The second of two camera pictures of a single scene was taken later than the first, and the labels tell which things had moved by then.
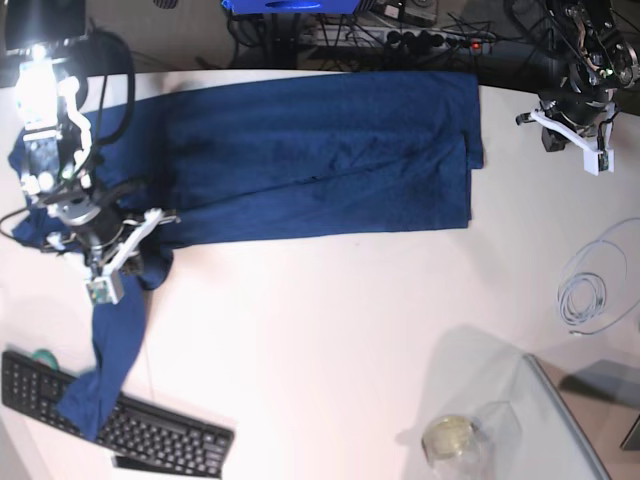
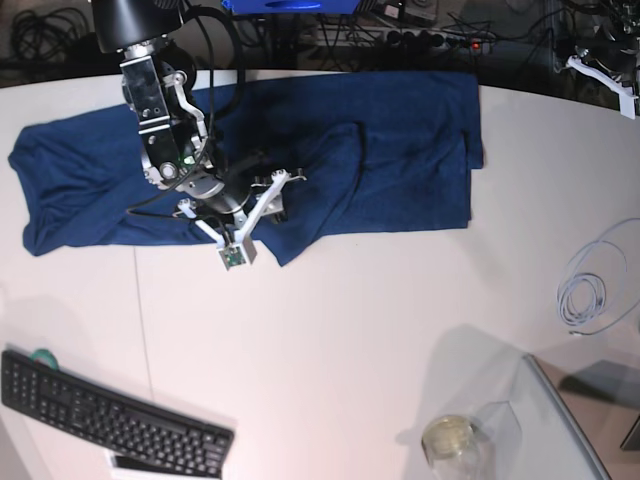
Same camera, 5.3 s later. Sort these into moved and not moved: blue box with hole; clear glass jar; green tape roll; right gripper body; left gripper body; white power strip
Moved: left gripper body; right gripper body
Not moved: white power strip; green tape roll; clear glass jar; blue box with hole
